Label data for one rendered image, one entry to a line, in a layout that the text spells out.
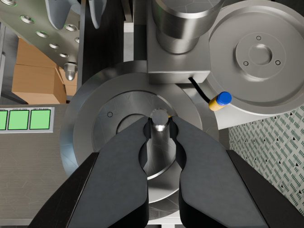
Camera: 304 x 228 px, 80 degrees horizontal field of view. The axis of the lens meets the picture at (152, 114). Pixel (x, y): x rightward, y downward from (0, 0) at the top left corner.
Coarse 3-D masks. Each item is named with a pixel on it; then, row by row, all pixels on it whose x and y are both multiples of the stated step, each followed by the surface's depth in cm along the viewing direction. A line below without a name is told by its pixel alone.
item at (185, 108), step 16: (112, 80) 17; (128, 80) 17; (144, 80) 17; (96, 96) 17; (112, 96) 17; (176, 96) 16; (80, 112) 16; (96, 112) 16; (176, 112) 16; (192, 112) 16; (80, 128) 16; (80, 144) 16; (80, 160) 16; (160, 176) 15; (176, 176) 15; (160, 192) 15
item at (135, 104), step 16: (128, 96) 15; (144, 96) 15; (160, 96) 16; (112, 112) 15; (128, 112) 15; (144, 112) 15; (96, 128) 15; (112, 128) 15; (96, 144) 15; (160, 144) 15; (160, 160) 14
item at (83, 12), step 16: (112, 16) 33; (80, 32) 19; (96, 32) 24; (112, 32) 33; (80, 48) 19; (96, 48) 23; (112, 48) 32; (80, 64) 19; (96, 64) 23; (112, 64) 32; (80, 80) 18
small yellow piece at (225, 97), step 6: (192, 78) 15; (198, 90) 14; (204, 96) 14; (216, 96) 12; (222, 96) 11; (228, 96) 11; (210, 102) 13; (216, 102) 12; (222, 102) 11; (228, 102) 11; (210, 108) 13; (216, 108) 13
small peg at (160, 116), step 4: (160, 108) 12; (152, 112) 12; (156, 112) 12; (160, 112) 12; (164, 112) 12; (168, 112) 12; (152, 116) 12; (156, 116) 12; (160, 116) 12; (164, 116) 12; (168, 116) 12; (152, 120) 12; (156, 120) 12; (160, 120) 12; (164, 120) 12; (168, 120) 12; (152, 124) 12; (156, 124) 12; (160, 124) 12; (164, 124) 12; (156, 128) 13; (160, 128) 13; (164, 128) 14
